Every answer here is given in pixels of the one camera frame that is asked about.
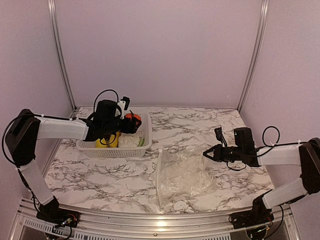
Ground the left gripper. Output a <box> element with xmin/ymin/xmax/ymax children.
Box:
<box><xmin>103</xmin><ymin>116</ymin><xmax>141</xmax><ymax>135</ymax></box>

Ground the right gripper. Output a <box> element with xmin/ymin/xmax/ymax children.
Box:
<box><xmin>203</xmin><ymin>143</ymin><xmax>244</xmax><ymax>163</ymax></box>

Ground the orange fake pumpkin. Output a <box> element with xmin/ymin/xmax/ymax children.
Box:
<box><xmin>124</xmin><ymin>110</ymin><xmax>142</xmax><ymax>126</ymax></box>

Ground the white fake cauliflower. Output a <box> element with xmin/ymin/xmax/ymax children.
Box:
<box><xmin>118</xmin><ymin>134</ymin><xmax>140</xmax><ymax>148</ymax></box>

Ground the yellow fake corn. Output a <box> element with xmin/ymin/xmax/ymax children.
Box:
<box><xmin>106</xmin><ymin>131</ymin><xmax>121</xmax><ymax>148</ymax></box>
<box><xmin>95</xmin><ymin>138</ymin><xmax>108</xmax><ymax>148</ymax></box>

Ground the clear zip top bag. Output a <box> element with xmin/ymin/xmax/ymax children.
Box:
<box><xmin>155</xmin><ymin>146</ymin><xmax>218</xmax><ymax>209</ymax></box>

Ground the white plastic basket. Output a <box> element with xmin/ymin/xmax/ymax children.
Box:
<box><xmin>76</xmin><ymin>112</ymin><xmax>152</xmax><ymax>158</ymax></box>

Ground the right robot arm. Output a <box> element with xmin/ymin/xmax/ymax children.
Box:
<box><xmin>203</xmin><ymin>127</ymin><xmax>320</xmax><ymax>224</ymax></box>

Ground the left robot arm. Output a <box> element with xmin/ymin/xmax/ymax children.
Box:
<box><xmin>1</xmin><ymin>96</ymin><xmax>142</xmax><ymax>223</ymax></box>

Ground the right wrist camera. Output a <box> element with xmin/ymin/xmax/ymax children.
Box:
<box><xmin>214</xmin><ymin>127</ymin><xmax>228</xmax><ymax>147</ymax></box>

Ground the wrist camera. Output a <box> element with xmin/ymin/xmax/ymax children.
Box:
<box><xmin>214</xmin><ymin>127</ymin><xmax>228</xmax><ymax>147</ymax></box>
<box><xmin>117</xmin><ymin>96</ymin><xmax>130</xmax><ymax>120</ymax></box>

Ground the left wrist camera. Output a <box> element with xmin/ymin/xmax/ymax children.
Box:
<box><xmin>117</xmin><ymin>96</ymin><xmax>130</xmax><ymax>120</ymax></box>

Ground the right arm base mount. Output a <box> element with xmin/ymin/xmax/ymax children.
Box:
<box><xmin>228</xmin><ymin>199</ymin><xmax>275</xmax><ymax>229</ymax></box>

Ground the front aluminium rail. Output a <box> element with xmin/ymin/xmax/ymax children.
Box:
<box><xmin>7</xmin><ymin>197</ymin><xmax>303</xmax><ymax>240</ymax></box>

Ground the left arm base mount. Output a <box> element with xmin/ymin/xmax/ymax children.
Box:
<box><xmin>36</xmin><ymin>197</ymin><xmax>80</xmax><ymax>228</ymax></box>

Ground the left aluminium frame post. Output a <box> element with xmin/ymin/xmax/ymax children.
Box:
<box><xmin>47</xmin><ymin>0</ymin><xmax>77</xmax><ymax>112</ymax></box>

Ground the aluminium frame post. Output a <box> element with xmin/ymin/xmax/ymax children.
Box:
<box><xmin>47</xmin><ymin>0</ymin><xmax>77</xmax><ymax>112</ymax></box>
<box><xmin>237</xmin><ymin>0</ymin><xmax>270</xmax><ymax>113</ymax></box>

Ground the right aluminium frame post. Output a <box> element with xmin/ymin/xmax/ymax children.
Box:
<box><xmin>237</xmin><ymin>0</ymin><xmax>270</xmax><ymax>113</ymax></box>

